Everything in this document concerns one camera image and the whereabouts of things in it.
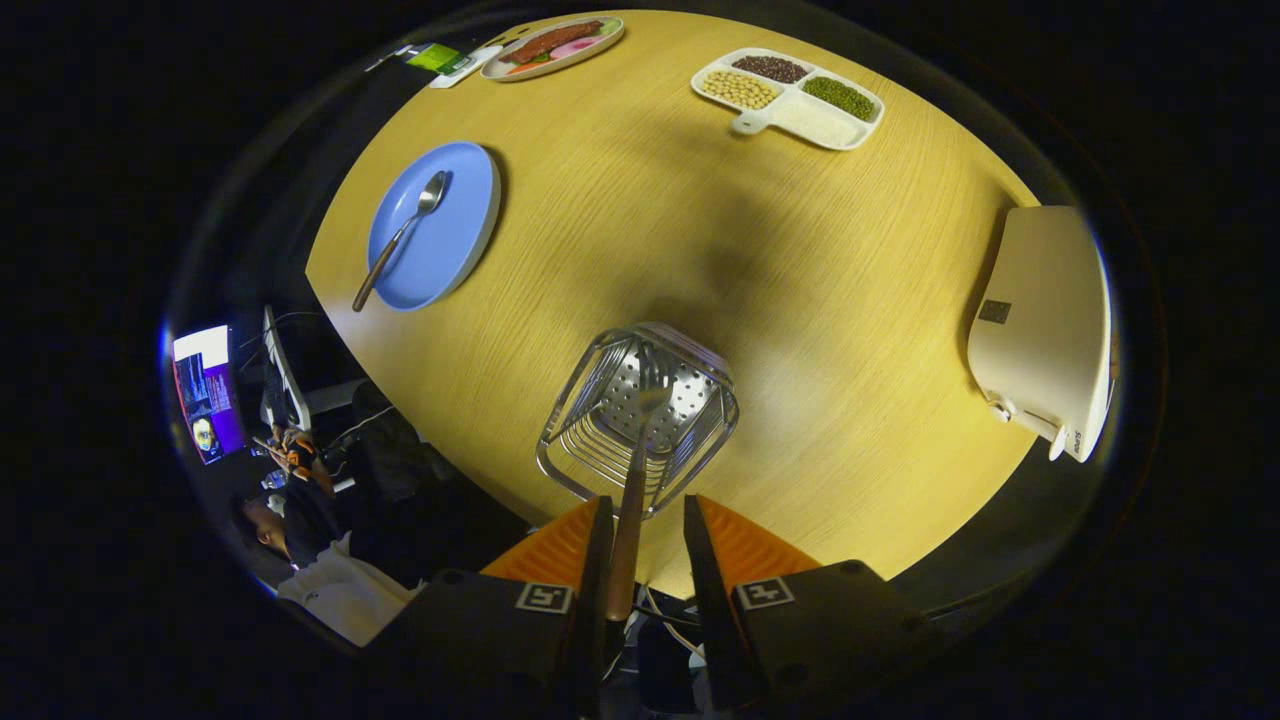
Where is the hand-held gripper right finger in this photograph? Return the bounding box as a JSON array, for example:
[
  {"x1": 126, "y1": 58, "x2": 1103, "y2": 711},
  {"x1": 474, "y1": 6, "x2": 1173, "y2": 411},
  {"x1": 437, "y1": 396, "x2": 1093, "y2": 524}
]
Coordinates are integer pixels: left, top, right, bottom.
[{"x1": 684, "y1": 493, "x2": 946, "y2": 716}]

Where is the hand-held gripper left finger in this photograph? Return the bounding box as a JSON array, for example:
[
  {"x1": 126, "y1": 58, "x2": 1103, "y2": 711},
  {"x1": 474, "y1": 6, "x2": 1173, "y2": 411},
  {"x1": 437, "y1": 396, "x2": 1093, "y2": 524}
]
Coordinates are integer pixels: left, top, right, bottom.
[{"x1": 365, "y1": 495, "x2": 616, "y2": 720}]

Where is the wooden handled fork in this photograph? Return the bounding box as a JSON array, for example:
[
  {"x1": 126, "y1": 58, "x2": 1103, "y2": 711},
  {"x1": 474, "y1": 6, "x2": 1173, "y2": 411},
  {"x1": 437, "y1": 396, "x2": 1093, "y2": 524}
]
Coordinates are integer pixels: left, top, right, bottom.
[{"x1": 604, "y1": 345, "x2": 679, "y2": 623}]

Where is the wooden handled spoon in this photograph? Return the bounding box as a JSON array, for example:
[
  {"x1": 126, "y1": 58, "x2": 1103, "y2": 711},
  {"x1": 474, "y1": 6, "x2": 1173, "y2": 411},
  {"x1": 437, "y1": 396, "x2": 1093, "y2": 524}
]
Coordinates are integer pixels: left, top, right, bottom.
[{"x1": 351, "y1": 170, "x2": 450, "y2": 313}]

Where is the orange black device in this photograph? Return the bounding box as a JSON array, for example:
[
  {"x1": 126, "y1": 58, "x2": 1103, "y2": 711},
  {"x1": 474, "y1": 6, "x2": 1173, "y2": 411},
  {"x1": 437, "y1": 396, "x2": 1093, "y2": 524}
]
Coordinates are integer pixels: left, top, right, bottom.
[{"x1": 270, "y1": 425, "x2": 336, "y2": 496}]

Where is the blue round plate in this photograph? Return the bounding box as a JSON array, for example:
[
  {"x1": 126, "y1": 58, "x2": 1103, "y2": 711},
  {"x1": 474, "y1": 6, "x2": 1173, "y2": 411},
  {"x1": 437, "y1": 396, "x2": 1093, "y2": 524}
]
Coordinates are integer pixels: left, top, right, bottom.
[{"x1": 366, "y1": 140, "x2": 501, "y2": 313}]

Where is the computer monitor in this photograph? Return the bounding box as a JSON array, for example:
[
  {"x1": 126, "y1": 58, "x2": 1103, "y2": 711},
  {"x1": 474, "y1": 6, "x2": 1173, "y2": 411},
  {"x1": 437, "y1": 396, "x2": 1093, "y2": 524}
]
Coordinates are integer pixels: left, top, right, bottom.
[{"x1": 172, "y1": 324, "x2": 247, "y2": 467}]

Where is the white toaster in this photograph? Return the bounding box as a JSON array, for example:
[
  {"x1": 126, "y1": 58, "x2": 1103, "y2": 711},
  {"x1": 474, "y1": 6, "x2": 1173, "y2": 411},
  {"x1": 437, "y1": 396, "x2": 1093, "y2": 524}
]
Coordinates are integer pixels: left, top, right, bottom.
[{"x1": 967, "y1": 205, "x2": 1113, "y2": 463}]

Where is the white divided tray with beans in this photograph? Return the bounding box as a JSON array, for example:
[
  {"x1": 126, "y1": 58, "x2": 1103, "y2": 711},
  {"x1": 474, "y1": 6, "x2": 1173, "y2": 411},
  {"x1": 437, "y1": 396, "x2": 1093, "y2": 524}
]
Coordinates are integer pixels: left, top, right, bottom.
[{"x1": 690, "y1": 47, "x2": 886, "y2": 152}]

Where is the small white tray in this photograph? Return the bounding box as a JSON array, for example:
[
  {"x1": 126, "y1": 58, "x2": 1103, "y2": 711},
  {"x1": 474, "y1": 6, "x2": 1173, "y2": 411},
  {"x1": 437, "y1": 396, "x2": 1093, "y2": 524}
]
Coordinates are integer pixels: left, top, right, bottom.
[{"x1": 430, "y1": 45, "x2": 504, "y2": 89}]

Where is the plate with steak and vegetables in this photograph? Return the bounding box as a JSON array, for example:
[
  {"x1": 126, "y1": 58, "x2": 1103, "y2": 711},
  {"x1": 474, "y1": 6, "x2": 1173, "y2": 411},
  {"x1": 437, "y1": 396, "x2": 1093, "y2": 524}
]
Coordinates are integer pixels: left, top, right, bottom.
[{"x1": 480, "y1": 15, "x2": 626, "y2": 83}]

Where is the green drink bottle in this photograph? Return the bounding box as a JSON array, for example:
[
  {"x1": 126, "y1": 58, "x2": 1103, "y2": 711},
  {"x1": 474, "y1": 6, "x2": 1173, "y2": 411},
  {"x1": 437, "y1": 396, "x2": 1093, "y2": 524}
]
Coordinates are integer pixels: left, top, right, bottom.
[{"x1": 405, "y1": 42, "x2": 471, "y2": 76}]

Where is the white cable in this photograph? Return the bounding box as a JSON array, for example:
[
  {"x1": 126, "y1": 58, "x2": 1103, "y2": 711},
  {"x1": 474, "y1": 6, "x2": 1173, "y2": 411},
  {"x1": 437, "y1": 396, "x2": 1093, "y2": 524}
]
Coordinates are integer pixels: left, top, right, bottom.
[{"x1": 640, "y1": 588, "x2": 703, "y2": 663}]

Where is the metal wire cutlery basket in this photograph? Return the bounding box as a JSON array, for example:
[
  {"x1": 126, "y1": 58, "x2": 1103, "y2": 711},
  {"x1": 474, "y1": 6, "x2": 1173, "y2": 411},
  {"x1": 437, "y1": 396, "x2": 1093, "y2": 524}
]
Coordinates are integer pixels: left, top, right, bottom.
[{"x1": 536, "y1": 322, "x2": 741, "y2": 521}]

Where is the white curved frame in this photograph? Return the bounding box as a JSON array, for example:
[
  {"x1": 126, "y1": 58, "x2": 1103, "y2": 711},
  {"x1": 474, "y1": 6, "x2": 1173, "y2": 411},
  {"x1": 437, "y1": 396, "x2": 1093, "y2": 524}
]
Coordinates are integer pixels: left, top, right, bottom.
[{"x1": 261, "y1": 305, "x2": 313, "y2": 433}]

